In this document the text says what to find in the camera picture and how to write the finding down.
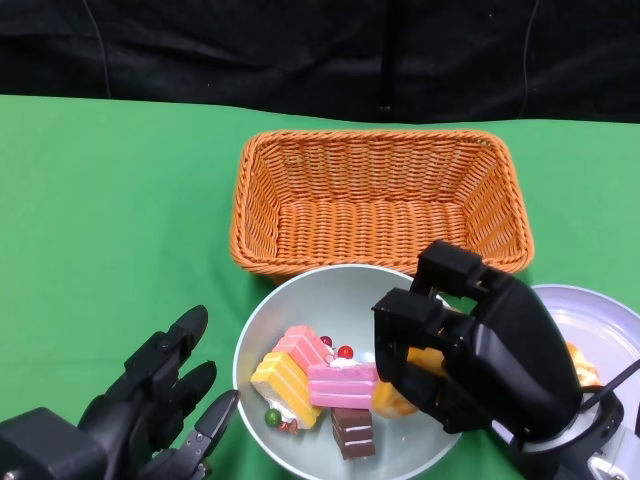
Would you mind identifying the green table cloth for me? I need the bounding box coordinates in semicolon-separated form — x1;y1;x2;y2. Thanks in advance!
0;93;640;480

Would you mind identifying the orange wicker basket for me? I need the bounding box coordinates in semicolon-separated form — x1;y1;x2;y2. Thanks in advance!
229;129;535;289

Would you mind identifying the pale green bowl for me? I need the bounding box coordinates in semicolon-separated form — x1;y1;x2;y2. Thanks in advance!
233;264;464;475

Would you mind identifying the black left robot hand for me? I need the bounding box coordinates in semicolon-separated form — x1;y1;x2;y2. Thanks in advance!
77;304;242;480

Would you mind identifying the oval glazed bread roll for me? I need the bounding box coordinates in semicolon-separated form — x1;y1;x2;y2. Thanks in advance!
564;341;604;390

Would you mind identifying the salmon pink cake slice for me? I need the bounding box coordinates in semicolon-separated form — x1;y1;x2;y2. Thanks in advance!
273;324;335;374

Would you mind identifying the magenta pink cake slice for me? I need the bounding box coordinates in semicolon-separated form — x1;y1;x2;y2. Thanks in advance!
306;344;380;410

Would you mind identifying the lavender plate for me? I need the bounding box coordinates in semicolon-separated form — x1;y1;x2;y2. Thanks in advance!
492;284;640;451

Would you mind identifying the brown chocolate cake slice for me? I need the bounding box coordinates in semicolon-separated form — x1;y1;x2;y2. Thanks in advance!
330;407;376;461

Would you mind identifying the yellow layered cake slice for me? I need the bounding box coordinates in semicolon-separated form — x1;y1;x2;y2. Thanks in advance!
249;351;324;435

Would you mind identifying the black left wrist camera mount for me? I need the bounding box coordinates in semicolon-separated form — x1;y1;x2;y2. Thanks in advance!
0;407;109;480

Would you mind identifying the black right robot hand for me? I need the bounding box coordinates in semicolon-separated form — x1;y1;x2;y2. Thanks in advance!
372;239;584;446

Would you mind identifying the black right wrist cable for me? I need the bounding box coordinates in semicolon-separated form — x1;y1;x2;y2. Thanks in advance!
579;359;640;407

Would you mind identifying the large twisted bread roll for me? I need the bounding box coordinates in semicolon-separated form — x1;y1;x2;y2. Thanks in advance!
372;347;446;417

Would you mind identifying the black backdrop curtain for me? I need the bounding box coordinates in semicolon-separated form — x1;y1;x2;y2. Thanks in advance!
0;0;640;126

